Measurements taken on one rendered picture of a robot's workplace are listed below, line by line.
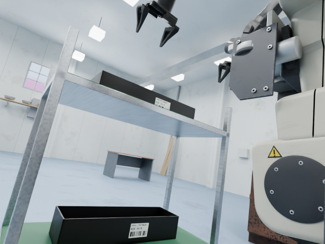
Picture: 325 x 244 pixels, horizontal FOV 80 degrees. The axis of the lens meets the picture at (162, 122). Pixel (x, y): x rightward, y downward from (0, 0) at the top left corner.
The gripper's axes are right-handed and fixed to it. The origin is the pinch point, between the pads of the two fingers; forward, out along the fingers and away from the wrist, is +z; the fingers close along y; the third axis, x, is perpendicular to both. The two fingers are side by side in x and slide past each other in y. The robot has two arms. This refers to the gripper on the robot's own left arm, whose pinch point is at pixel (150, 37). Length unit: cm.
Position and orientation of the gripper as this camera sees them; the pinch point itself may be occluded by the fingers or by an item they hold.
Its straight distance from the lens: 71.4
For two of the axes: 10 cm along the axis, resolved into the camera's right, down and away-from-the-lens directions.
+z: -4.3, 8.8, 1.8
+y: -7.8, -2.6, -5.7
